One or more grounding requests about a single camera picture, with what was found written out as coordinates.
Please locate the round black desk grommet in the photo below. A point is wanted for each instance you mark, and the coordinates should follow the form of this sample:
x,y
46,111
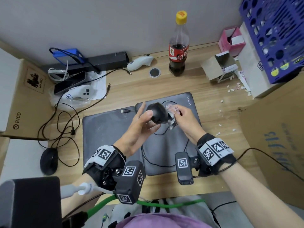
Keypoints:
x,y
155,72

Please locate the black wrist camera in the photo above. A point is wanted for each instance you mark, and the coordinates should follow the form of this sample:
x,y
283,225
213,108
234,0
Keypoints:
x,y
184,167
129,182

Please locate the white handheld controller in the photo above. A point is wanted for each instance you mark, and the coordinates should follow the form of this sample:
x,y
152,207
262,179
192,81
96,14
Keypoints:
x,y
82,93
139,62

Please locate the cola bottle with yellow cap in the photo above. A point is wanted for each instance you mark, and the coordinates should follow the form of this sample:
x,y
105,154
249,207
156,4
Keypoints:
x,y
178,52

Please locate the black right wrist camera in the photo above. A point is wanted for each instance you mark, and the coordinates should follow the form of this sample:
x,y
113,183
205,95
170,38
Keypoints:
x,y
184,167

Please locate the person's right hand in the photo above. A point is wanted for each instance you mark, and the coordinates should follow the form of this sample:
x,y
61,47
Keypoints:
x,y
190,124

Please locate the blue box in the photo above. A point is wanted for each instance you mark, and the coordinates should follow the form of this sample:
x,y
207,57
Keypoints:
x,y
68,56

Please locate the long black box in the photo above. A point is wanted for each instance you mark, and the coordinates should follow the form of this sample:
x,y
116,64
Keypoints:
x,y
106,60

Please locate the pink tissue box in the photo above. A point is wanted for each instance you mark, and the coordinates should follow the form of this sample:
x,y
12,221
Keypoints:
x,y
229,43

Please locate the black smartphone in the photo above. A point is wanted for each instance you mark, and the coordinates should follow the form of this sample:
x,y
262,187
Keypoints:
x,y
70,81

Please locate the purple plastic basket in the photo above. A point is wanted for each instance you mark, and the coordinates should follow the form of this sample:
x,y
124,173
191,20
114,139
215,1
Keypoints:
x,y
277,33

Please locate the clear plastic bag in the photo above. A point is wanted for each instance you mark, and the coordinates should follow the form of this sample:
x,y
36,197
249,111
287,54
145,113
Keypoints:
x,y
57,102

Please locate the person's right fingers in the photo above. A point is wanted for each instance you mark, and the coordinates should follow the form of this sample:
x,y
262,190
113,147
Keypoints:
x,y
181,110

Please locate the grey mouse pad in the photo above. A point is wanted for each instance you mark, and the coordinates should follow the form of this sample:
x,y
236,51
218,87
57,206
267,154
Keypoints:
x,y
106,135

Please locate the scattered white crumbs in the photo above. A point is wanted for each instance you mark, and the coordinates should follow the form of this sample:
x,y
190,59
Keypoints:
x,y
237,89

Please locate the checkered cleaning cloth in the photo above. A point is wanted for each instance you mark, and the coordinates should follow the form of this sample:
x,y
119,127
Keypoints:
x,y
173,121

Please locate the brown cardboard box black print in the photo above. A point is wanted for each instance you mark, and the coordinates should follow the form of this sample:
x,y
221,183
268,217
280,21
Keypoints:
x,y
28,102

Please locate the purple shirt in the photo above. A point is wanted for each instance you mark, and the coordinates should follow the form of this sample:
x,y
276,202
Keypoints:
x,y
163,222

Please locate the small open cardboard box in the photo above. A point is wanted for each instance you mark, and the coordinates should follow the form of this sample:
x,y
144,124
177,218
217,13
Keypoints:
x,y
217,66

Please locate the grey laptop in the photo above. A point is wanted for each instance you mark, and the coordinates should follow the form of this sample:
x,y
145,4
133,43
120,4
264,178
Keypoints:
x,y
173,144

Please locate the person's left hand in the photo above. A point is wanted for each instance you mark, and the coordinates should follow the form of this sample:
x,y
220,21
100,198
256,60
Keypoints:
x,y
133,135

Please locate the beige cardboard box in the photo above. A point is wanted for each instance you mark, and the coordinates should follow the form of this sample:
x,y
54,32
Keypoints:
x,y
251,73

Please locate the person's left thumb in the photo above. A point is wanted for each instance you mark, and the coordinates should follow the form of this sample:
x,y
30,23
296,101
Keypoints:
x,y
147,115

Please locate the person's right forearm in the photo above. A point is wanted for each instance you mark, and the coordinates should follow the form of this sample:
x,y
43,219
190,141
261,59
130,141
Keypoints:
x,y
256,194

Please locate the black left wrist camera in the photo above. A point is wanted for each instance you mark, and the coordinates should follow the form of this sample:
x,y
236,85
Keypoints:
x,y
129,182

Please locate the large brown cardboard box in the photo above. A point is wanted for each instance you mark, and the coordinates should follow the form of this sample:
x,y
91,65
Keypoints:
x,y
275,144

